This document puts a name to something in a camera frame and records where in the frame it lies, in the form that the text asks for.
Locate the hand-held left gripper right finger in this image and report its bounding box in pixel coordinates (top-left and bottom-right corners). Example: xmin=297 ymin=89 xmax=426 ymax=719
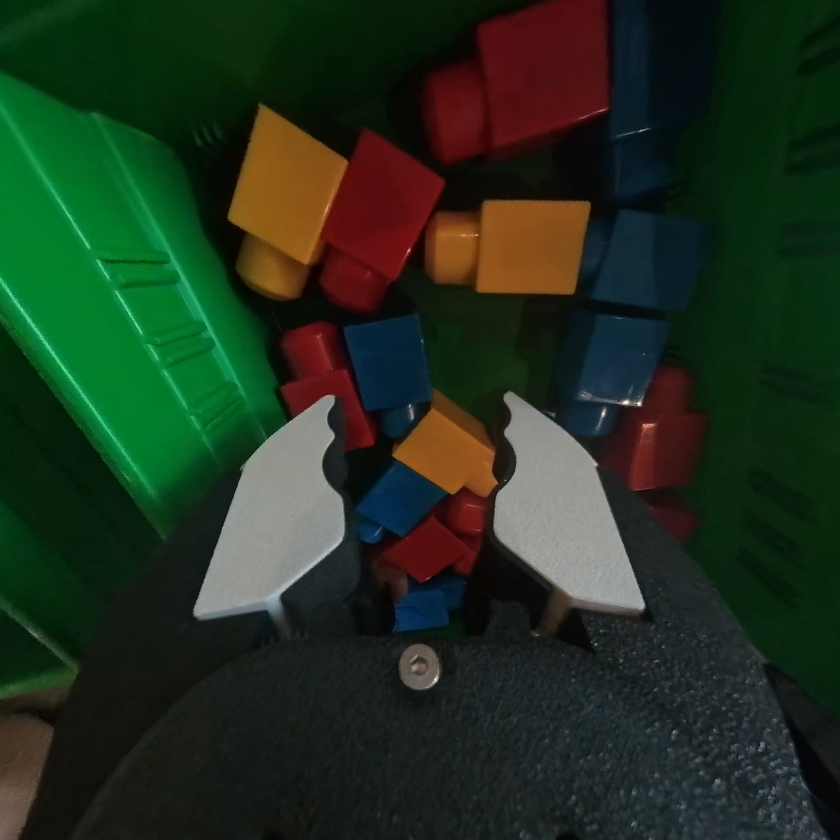
xmin=484 ymin=391 xmax=646 ymax=637

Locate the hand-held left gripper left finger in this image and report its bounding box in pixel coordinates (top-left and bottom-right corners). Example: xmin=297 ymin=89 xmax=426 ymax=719
xmin=192 ymin=395 xmax=362 ymax=639

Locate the pile of colourful mega blocks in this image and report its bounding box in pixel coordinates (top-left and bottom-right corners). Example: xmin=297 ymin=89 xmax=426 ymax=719
xmin=226 ymin=0 xmax=716 ymax=634

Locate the green plastic bin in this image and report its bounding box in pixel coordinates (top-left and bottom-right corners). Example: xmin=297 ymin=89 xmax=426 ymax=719
xmin=0 ymin=0 xmax=840 ymax=697

